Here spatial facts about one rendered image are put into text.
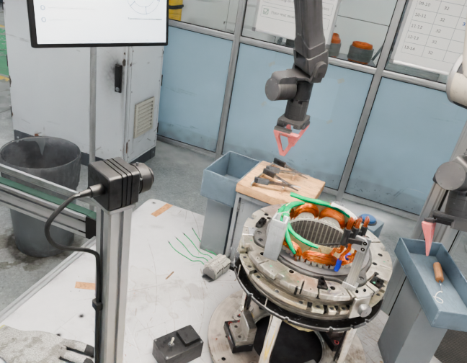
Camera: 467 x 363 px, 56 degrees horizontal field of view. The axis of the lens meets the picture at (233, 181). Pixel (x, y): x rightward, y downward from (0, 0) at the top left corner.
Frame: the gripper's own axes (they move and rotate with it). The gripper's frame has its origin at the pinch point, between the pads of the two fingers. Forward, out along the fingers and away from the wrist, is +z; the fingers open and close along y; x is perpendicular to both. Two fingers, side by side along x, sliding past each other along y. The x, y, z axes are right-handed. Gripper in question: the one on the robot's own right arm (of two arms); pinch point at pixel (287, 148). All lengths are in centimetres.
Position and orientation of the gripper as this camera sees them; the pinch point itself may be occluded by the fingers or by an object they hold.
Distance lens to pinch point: 123.9
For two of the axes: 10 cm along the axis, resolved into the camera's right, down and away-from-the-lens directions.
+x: 9.0, 3.1, -2.9
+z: -1.5, 8.7, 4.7
